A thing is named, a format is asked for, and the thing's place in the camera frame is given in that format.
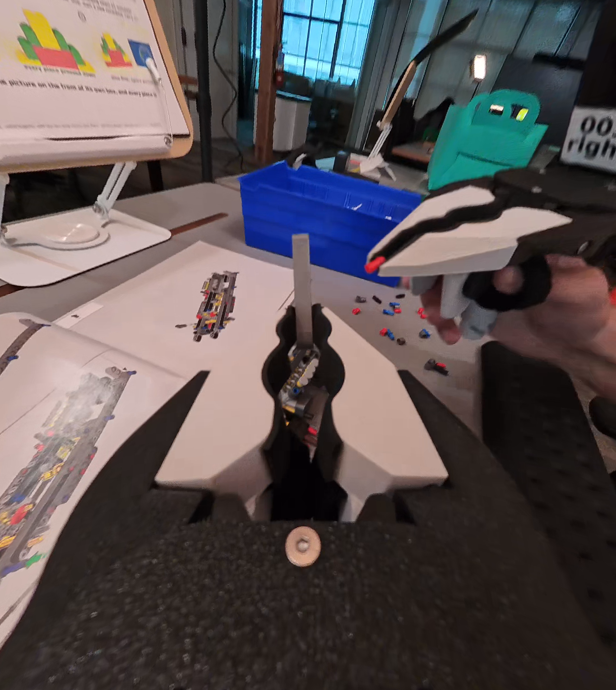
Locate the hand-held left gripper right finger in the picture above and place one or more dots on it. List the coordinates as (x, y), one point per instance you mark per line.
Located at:
(388, 431)

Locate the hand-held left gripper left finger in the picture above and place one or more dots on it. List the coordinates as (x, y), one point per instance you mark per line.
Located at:
(216, 431)

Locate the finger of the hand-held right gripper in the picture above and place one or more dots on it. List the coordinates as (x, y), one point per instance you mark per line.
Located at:
(437, 207)
(475, 242)

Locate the red lego pin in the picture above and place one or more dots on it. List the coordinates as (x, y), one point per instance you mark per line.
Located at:
(375, 264)

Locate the instruction booklet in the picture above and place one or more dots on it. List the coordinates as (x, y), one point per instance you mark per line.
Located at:
(124, 334)

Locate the short grey lego beam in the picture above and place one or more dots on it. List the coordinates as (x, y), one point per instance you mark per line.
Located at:
(303, 285)

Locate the lego car chassis assembly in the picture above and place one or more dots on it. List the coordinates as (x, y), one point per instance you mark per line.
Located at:
(302, 388)

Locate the scatter of small lego pins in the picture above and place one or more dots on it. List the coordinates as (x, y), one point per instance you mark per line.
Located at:
(388, 310)

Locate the person's right hand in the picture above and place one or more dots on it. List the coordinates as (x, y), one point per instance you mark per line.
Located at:
(572, 318)

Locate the teal tote bag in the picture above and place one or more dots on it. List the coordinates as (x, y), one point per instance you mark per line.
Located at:
(480, 145)

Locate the blue plastic bin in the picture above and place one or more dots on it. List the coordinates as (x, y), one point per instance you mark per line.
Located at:
(313, 215)

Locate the white waste bin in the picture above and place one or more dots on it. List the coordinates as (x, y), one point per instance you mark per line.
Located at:
(291, 121)

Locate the white instruction sheet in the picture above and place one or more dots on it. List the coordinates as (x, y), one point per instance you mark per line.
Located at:
(71, 108)

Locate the wooden post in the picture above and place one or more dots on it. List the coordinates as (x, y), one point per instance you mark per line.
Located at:
(267, 81)

